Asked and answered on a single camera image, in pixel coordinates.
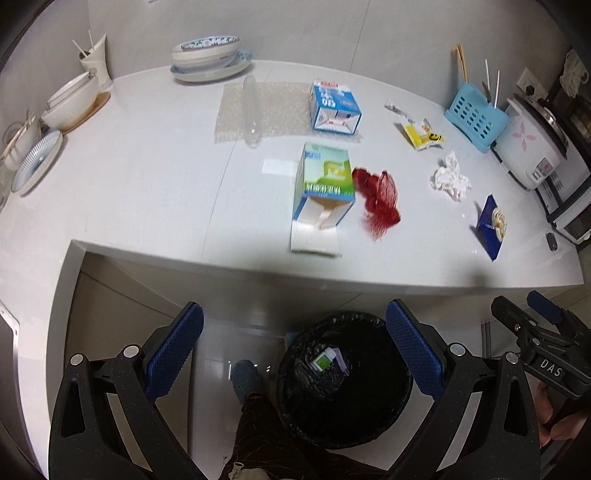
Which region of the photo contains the person's blue shoe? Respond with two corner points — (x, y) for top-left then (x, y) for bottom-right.
(230, 360), (266, 407)

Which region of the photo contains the yellow snack wrapper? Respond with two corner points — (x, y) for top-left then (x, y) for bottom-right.
(399, 117), (446, 151)

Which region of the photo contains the small green white carton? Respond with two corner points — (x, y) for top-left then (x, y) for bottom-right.
(310, 348), (352, 374)

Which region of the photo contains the white bowl with dark rim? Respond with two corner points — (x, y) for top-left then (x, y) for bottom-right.
(41, 85), (102, 130)
(47, 71), (100, 109)

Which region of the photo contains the bubble wrap sheet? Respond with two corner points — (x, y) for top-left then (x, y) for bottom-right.
(213, 82), (363, 146)

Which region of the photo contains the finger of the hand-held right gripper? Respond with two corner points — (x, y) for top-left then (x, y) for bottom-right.
(490, 296), (539, 352)
(527, 290), (578, 340)

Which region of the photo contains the dark blue snack packet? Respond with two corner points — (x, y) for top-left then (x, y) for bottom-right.
(470, 194), (509, 261)

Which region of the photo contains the blue utensil holder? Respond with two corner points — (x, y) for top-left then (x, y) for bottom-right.
(444, 82), (509, 154)

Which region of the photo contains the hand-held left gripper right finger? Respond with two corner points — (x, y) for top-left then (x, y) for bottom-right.
(385, 299), (542, 480)

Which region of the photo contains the blue striped plate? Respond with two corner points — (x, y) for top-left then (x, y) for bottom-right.
(10, 129), (64, 193)

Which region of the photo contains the blue patterned plate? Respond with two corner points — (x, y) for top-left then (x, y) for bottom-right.
(170, 50), (254, 84)

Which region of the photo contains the red mesh bag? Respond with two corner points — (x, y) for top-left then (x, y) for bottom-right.
(352, 167), (402, 241)

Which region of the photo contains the wooden coaster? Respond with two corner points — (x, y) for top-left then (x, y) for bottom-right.
(60, 90), (112, 136)

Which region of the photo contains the blue white milk carton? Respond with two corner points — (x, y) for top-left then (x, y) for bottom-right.
(310, 79), (363, 136)

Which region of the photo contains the white rice cooker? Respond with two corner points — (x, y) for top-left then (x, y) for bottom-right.
(494, 92), (571, 191)

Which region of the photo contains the person's leg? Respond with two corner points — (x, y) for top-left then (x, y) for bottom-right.
(228, 392), (389, 480)

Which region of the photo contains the white bowl with red mark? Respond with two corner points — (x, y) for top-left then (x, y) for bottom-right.
(173, 48), (242, 71)

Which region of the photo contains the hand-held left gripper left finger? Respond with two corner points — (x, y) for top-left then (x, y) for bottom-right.
(48, 301), (205, 480)

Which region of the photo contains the green white milk carton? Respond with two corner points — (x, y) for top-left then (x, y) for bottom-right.
(290, 142), (358, 256)

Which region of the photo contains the white cup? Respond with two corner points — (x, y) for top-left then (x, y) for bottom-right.
(78, 38), (114, 88)

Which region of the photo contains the white tissue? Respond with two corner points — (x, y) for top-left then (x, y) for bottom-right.
(429, 151), (472, 201)

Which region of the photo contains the clear plastic tube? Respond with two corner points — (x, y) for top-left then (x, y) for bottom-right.
(242, 75), (265, 149)

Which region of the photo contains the black trash bin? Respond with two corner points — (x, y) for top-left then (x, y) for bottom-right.
(276, 311), (414, 450)

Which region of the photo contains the person's right hand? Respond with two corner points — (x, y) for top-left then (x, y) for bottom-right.
(536, 382), (591, 445)

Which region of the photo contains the blue patterned bowl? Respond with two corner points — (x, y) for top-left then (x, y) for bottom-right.
(172, 36), (241, 58)

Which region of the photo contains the white wall socket with plug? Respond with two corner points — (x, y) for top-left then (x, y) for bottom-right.
(515, 68), (550, 100)

